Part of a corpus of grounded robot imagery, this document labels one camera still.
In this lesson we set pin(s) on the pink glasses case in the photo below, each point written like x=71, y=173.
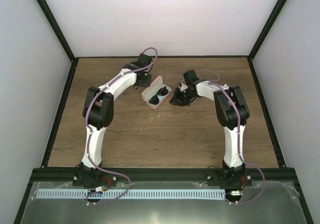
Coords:
x=152, y=90

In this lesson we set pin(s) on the black left table rail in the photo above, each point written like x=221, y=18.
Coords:
x=59, y=113

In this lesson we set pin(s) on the black sunglasses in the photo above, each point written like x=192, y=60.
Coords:
x=154, y=99

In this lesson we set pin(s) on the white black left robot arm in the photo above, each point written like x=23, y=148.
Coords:
x=98, y=114

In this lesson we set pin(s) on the black table rail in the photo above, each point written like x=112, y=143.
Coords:
x=274, y=140
x=59, y=113

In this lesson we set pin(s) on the black right frame post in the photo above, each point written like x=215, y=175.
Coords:
x=266, y=29

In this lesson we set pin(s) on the light blue cleaning cloth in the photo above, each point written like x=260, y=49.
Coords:
x=163, y=97

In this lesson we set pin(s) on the black front mounting rail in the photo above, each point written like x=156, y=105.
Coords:
x=212, y=176

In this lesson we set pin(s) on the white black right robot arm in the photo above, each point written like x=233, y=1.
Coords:
x=232, y=113

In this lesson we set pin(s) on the metal front tray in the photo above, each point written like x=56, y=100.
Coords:
x=270, y=202

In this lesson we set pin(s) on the light blue slotted cable duct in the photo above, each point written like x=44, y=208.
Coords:
x=211, y=194

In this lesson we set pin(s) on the black right table rail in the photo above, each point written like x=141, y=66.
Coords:
x=274, y=140

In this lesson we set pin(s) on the black frame post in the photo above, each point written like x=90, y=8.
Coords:
x=56, y=29
x=266, y=29

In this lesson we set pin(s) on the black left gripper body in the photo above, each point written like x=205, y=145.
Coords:
x=143, y=82

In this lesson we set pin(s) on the black left frame post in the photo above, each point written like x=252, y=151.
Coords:
x=56, y=29

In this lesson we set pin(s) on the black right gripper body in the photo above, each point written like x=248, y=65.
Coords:
x=183, y=98

